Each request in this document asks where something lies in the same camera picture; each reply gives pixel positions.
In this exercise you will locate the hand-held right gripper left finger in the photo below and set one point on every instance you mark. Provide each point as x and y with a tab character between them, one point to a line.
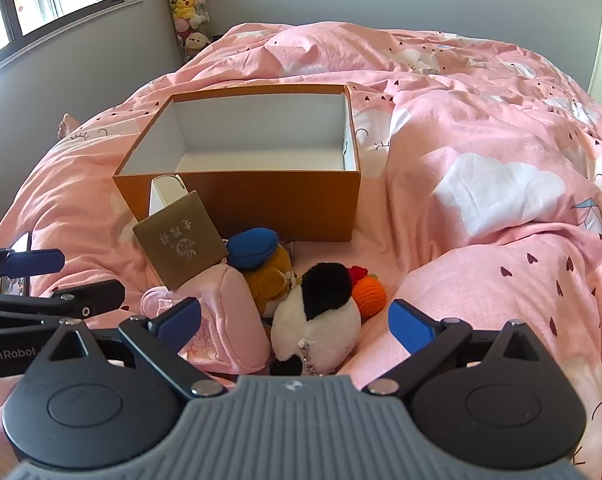
180	319

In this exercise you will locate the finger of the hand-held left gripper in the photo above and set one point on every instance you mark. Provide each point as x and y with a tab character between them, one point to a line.
81	296
33	262

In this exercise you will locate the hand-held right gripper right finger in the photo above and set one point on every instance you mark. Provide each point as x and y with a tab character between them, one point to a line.
410	329

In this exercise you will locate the pink snap wallet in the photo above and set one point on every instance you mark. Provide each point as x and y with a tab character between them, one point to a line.
157	302

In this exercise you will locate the small pink backpack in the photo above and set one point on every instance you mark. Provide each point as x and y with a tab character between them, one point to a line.
233	310

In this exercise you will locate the small gold box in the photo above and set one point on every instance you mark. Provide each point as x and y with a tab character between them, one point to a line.
181	240

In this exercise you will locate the orange cardboard box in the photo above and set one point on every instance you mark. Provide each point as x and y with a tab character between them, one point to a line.
281	200

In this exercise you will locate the orange crocheted fruit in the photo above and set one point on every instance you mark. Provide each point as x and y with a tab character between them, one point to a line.
370	297

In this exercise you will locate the red crocheted fruit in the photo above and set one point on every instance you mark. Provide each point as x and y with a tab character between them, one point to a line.
357	274

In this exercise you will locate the brown plush with blue hat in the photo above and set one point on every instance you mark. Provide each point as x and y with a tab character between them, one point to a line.
266	272

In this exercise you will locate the white and black plush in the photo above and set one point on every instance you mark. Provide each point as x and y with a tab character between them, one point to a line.
311	320

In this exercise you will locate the small white box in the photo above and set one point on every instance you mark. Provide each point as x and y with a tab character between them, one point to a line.
165	197

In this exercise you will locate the pink cloud print blanket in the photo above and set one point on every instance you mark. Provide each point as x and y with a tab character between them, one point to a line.
481	110

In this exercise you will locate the column of plush toys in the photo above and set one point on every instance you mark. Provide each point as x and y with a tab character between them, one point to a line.
188	5

